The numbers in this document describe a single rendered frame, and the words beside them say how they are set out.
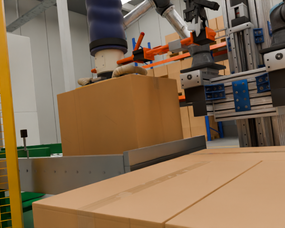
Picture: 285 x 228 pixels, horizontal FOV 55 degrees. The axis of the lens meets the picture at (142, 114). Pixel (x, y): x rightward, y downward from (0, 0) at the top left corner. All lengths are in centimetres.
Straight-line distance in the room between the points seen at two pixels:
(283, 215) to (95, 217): 33
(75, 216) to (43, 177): 96
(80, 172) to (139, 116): 37
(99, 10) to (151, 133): 76
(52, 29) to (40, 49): 115
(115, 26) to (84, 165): 80
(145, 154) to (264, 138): 85
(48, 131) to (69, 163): 990
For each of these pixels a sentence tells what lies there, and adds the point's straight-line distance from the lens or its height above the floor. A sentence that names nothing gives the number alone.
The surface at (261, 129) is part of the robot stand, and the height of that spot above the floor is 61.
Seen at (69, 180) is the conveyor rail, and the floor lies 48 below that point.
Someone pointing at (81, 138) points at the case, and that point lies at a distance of 154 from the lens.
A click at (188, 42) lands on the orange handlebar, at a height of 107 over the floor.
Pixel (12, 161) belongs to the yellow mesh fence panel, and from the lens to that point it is 165.
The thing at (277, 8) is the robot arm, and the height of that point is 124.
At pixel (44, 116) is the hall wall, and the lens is 1123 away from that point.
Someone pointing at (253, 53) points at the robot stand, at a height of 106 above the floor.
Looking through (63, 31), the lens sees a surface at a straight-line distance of 480.
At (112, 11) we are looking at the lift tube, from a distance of 165.
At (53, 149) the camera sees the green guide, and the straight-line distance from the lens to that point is 249.
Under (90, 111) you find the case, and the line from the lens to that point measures 147.
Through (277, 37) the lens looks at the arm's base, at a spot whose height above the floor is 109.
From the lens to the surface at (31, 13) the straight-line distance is 962.
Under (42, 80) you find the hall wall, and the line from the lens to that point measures 1146.
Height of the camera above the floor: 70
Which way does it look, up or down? 3 degrees up
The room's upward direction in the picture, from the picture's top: 6 degrees counter-clockwise
